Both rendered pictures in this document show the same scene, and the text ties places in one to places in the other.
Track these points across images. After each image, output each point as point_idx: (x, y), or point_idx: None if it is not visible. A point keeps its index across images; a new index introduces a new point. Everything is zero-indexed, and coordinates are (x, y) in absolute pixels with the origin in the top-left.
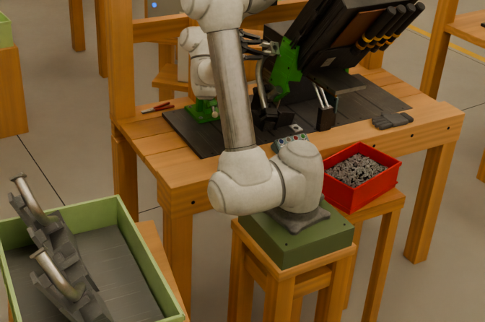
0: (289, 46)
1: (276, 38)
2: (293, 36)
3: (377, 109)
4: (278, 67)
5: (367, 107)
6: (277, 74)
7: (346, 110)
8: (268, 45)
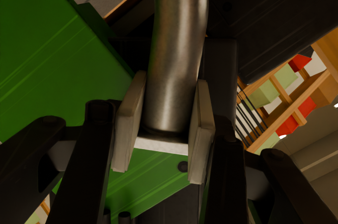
0: (131, 187)
1: (296, 10)
2: (171, 212)
3: None
4: (58, 70)
5: None
6: (24, 41)
7: None
8: (189, 137)
